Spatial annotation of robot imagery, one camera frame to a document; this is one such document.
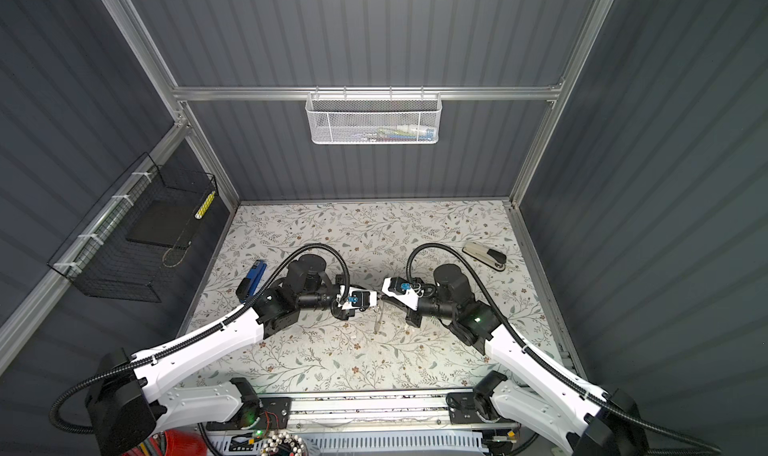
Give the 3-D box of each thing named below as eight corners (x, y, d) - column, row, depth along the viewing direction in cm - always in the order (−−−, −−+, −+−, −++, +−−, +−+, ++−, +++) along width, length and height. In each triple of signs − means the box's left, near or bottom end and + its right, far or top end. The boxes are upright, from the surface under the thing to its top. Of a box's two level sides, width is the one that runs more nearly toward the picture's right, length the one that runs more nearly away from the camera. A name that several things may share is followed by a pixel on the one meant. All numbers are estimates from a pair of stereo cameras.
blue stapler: (235, 301, 95) (230, 295, 92) (258, 264, 104) (254, 258, 101) (247, 304, 95) (242, 298, 92) (270, 266, 104) (266, 260, 101)
